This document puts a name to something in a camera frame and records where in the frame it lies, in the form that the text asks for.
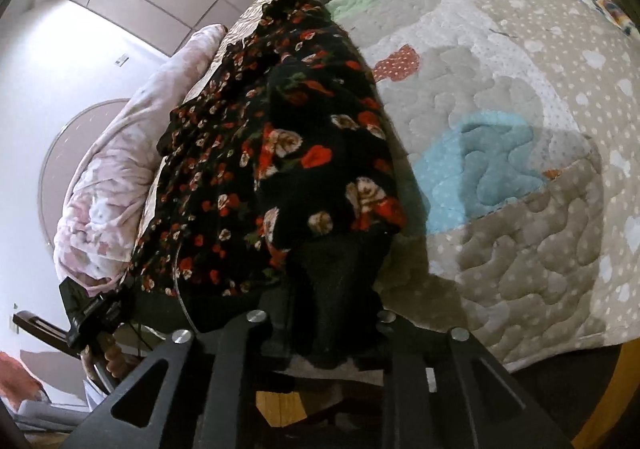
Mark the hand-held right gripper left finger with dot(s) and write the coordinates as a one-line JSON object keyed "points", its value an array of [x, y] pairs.
{"points": [[240, 346]]}

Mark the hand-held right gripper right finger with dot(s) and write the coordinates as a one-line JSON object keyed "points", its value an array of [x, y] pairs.
{"points": [[405, 359]]}

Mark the black floral garment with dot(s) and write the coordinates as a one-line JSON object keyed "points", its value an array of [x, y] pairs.
{"points": [[300, 129]]}

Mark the person's left hand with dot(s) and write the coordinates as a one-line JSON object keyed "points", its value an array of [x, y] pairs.
{"points": [[111, 356]]}

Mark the red cloth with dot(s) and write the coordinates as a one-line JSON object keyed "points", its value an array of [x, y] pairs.
{"points": [[15, 374]]}

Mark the pink fluffy blanket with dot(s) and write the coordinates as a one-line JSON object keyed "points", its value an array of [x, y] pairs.
{"points": [[110, 179]]}

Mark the round grey headboard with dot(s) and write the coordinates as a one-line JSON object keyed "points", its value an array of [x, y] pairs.
{"points": [[65, 154]]}

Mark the beige quilted bedspread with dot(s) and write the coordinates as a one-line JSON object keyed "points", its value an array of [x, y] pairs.
{"points": [[500, 129]]}

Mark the white wall switch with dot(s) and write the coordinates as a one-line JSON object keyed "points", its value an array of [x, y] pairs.
{"points": [[121, 60]]}

